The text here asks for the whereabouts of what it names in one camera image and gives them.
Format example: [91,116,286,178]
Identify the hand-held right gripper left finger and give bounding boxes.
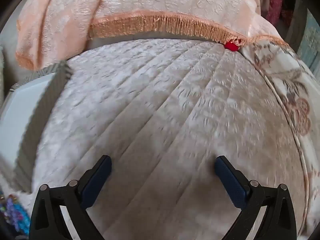
[29,155,112,240]

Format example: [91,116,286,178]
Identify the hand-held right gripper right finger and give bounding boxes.
[215,155,298,240]

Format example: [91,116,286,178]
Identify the striped cardboard box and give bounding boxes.
[0,61,73,193]

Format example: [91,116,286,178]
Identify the cream quilted bedspread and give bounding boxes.
[32,39,309,240]

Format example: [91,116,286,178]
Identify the floral printed cloth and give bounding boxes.
[240,39,320,235]

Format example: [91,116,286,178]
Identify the small red tag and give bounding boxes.
[224,41,238,52]

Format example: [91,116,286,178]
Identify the teal painted panel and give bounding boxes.
[297,12,320,68]

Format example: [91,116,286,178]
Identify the peach fringed blanket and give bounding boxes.
[15,0,288,70]

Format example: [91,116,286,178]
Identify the red patterned hanging clothes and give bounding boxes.
[260,0,295,28]

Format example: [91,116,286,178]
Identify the blue bead bracelet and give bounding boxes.
[14,212,30,233]

